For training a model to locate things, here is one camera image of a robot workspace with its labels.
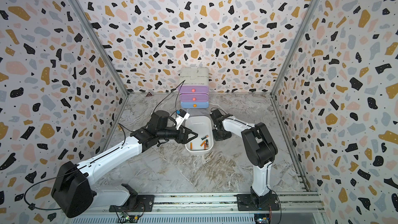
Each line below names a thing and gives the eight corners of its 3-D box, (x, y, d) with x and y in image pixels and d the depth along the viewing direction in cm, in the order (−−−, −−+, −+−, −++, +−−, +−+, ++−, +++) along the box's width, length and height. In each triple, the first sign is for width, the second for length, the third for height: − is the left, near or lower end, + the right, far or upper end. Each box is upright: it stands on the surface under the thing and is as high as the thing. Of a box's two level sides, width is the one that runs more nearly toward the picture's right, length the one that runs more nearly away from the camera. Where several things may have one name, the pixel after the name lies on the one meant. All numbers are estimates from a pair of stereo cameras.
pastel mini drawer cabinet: (181, 110, 114) (177, 86, 96) (184, 90, 127) (181, 66, 110) (208, 110, 114) (208, 87, 96) (208, 90, 128) (208, 66, 110)
